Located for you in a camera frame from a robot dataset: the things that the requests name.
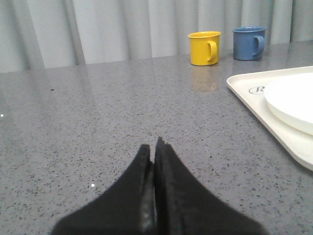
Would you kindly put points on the blue enamel mug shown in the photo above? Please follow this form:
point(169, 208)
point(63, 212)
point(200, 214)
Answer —
point(248, 43)

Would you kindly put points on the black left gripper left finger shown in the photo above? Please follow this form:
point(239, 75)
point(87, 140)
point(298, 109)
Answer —
point(125, 208)

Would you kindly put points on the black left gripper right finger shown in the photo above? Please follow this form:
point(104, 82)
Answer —
point(185, 207)

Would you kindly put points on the white round plate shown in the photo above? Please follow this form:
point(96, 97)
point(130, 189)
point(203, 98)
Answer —
point(290, 98)

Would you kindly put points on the yellow enamel mug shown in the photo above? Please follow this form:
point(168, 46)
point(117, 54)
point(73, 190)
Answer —
point(204, 48)

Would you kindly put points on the cream rabbit serving tray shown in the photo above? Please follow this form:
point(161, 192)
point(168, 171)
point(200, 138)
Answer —
point(249, 88)

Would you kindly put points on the grey curtain backdrop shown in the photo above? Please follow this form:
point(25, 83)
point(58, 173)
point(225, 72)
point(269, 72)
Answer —
point(41, 34)

